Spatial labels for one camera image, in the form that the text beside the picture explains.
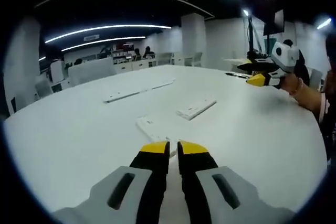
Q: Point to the white side desk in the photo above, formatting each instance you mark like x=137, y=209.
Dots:
x=233, y=62

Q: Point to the wide white pillar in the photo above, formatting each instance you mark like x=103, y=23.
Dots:
x=22, y=64

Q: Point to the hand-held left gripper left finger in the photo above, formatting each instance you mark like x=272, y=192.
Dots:
x=152, y=171

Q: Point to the tall white pillar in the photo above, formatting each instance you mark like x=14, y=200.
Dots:
x=193, y=35

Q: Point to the black floor stand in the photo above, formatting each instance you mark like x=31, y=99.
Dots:
x=250, y=37

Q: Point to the dark flat object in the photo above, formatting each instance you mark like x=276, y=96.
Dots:
x=236, y=74

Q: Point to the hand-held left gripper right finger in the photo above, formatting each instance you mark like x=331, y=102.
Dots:
x=194, y=174

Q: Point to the white socket holder cover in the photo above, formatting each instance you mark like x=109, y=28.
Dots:
x=195, y=110

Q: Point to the group of white office chairs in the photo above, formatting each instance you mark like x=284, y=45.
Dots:
x=89, y=72

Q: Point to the white ceiling vent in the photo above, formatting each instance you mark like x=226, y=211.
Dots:
x=91, y=37

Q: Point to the straight ceiling light strip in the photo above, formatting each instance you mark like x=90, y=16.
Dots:
x=118, y=26
x=324, y=23
x=105, y=40

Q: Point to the green board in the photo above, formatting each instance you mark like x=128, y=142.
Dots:
x=270, y=47

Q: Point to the person's right hand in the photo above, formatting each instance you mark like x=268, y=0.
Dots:
x=287, y=82

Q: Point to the long white socket holder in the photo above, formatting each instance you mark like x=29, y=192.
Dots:
x=136, y=91

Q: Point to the black monitor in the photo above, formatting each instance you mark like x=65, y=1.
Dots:
x=274, y=23

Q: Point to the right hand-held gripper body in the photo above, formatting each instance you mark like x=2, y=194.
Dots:
x=287, y=58

